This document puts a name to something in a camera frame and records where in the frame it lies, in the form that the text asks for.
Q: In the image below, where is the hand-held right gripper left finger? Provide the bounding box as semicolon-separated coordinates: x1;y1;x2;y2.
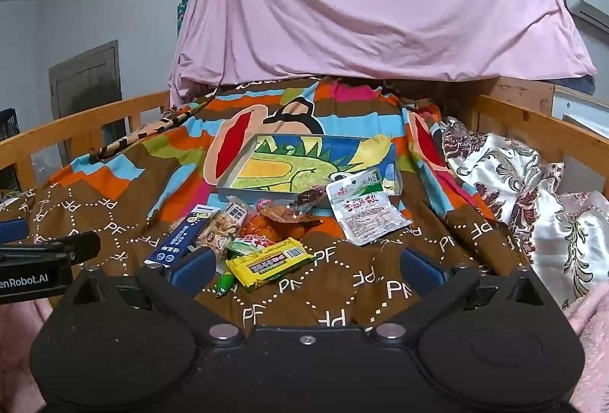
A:
62;246;243;344

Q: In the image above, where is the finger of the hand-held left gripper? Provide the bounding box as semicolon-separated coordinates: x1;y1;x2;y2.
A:
0;231;102;262
0;219;30;243

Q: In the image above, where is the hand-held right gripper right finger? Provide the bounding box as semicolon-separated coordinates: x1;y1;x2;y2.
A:
373;247;555;342

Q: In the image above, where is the small green candy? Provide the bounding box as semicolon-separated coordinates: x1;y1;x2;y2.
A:
216;273;236;300

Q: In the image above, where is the dark blue snack packet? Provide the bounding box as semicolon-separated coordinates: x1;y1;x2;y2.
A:
144;204;212;278

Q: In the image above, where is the clear packet of nut snacks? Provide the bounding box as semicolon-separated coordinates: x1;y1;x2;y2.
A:
197;199;250;262

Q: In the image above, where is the green and white snack wrapper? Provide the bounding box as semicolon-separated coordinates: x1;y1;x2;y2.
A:
226;236;274;258

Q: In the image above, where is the orange clear snack packet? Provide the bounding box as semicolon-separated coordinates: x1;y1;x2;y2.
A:
240;214;315;247

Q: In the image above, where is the yellow noodle snack packet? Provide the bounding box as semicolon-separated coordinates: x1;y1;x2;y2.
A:
225;238;316;290

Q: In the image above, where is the clear packet with red dates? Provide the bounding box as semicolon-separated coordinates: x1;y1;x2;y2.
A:
326;168;414;247

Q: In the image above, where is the red-brown clear snack packet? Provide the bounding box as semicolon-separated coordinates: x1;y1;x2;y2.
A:
259;185;329;223

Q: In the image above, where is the grey tray with dinosaur picture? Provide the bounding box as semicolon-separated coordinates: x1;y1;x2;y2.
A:
216;133;403;210

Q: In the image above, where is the colourful printed blanket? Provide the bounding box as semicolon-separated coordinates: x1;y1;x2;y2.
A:
21;75;538;333

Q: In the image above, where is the black plastic crate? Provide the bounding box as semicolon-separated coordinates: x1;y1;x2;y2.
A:
0;108;20;142

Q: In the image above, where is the leopard print cloth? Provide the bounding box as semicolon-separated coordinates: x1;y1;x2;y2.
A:
88;104;210;161

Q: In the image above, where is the floral satin quilt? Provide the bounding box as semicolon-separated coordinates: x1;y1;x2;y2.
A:
442;118;609;309

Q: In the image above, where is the grey door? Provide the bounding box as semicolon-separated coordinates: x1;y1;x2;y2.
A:
49;41;120;157

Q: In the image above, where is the pink fluffy blanket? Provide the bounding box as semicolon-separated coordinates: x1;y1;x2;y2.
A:
561;284;609;413

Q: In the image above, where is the pink bed sheet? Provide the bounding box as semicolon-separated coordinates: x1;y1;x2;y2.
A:
167;0;598;109

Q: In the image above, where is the wooden bed rail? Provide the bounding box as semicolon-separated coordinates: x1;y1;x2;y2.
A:
0;90;172;195

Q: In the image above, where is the wooden bed frame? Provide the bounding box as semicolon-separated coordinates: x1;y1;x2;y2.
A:
476;94;609;199

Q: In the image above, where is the teal wall poster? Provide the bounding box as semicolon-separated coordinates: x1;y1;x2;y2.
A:
175;0;191;35

